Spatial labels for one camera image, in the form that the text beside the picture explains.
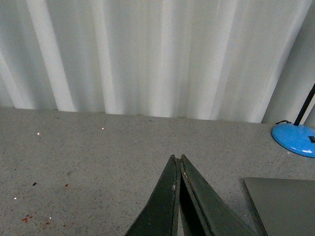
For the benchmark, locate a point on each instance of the grey laptop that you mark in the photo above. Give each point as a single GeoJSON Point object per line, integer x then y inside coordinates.
{"type": "Point", "coordinates": [285, 207]}

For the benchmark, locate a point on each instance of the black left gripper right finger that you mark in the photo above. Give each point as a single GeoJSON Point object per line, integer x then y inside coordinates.
{"type": "Point", "coordinates": [203, 212]}

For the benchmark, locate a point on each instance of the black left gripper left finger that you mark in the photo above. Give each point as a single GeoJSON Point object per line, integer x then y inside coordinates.
{"type": "Point", "coordinates": [160, 215]}

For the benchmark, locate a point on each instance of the white curtain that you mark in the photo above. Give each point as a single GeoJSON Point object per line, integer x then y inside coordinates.
{"type": "Point", "coordinates": [235, 60]}

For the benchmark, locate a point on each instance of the blue desk lamp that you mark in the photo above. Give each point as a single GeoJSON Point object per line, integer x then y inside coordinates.
{"type": "Point", "coordinates": [295, 137]}

